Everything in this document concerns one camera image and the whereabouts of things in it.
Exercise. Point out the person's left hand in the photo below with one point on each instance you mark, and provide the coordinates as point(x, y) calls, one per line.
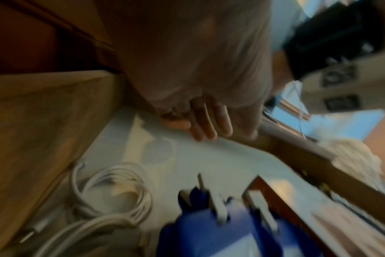
point(195, 50)

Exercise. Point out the stack of stored blue badges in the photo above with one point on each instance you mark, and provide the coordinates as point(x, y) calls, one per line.
point(195, 231)

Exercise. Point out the wooden drawer with white bottom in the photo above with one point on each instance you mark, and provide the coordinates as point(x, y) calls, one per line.
point(37, 125)

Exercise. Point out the person's right hand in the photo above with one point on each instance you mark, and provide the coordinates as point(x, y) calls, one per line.
point(279, 72)

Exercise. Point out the white fabric sheet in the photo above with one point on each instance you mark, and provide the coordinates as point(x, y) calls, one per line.
point(354, 155)

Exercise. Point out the white charger box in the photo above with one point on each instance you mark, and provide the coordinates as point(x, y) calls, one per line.
point(291, 210)

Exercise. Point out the black right wristband with markers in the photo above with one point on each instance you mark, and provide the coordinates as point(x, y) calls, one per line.
point(332, 30)

